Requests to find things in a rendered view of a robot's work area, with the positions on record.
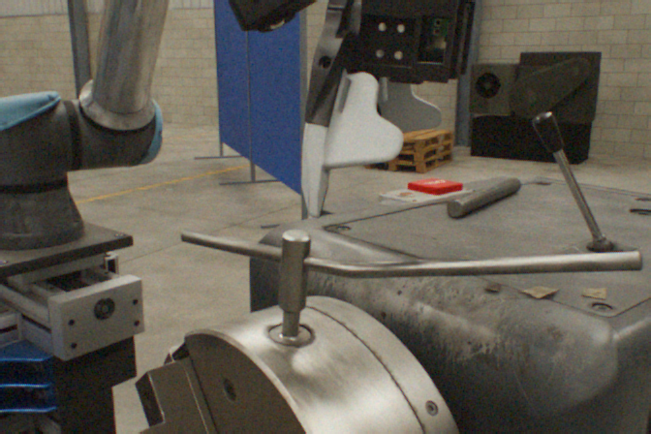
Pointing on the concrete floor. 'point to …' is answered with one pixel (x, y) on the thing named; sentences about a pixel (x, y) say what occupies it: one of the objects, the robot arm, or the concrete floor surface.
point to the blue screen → (263, 97)
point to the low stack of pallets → (422, 150)
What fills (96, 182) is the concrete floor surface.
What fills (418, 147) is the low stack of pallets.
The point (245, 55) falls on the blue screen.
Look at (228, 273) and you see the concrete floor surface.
